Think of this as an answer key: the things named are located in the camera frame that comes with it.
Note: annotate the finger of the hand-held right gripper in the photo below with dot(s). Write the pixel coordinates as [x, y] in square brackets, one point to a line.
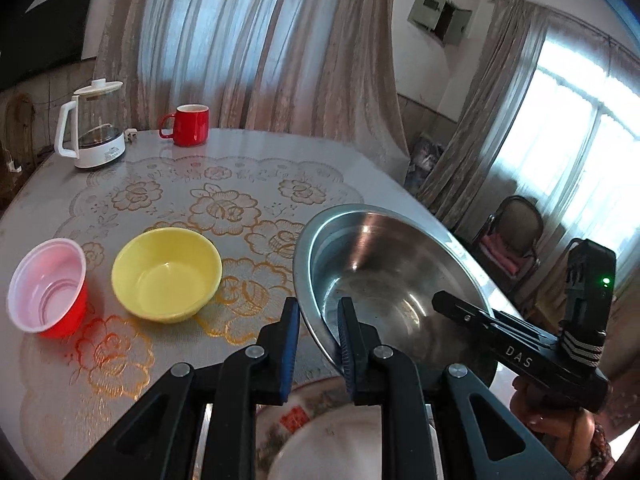
[462, 310]

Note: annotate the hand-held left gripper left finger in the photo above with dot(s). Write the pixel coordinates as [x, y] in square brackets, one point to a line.
[290, 345]

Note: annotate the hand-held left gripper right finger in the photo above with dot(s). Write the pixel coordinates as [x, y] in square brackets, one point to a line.
[346, 355]

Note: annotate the large plate red green print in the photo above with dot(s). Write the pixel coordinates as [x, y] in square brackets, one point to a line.
[295, 417]

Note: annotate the stainless steel bowl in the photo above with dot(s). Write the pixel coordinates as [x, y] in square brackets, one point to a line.
[380, 260]

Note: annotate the yellow bowl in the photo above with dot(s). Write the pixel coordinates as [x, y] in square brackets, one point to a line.
[165, 280]

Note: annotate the red bowl pink inside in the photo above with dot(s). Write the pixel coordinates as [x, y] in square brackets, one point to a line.
[45, 285]

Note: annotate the person's right forearm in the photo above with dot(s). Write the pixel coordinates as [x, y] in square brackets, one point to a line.
[597, 455]

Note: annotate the person's right hand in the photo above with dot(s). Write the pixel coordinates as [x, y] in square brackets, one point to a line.
[550, 425]

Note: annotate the dark armchair pink cushion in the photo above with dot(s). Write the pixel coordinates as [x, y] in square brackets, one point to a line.
[520, 220]

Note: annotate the dark printed bag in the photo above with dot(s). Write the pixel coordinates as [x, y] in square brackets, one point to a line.
[425, 160]

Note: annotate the narrow beige curtain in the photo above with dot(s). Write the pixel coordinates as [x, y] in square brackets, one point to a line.
[480, 135]

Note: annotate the bright window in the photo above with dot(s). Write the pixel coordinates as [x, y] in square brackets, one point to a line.
[590, 135]

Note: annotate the red mug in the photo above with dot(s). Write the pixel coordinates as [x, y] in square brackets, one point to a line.
[192, 127]

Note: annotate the white electric glass kettle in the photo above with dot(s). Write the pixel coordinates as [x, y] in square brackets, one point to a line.
[100, 152]

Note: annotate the wide beige sheer curtain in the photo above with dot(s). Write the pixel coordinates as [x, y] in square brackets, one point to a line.
[250, 50]

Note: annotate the white power strip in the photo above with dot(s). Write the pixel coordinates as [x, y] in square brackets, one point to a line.
[14, 166]

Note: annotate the brown wooden chair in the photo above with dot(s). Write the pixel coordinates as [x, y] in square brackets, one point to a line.
[20, 97]

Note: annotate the grey wall electrical box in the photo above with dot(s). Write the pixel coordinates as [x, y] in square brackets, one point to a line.
[425, 7]

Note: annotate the black wall television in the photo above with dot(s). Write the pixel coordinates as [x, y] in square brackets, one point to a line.
[45, 35]

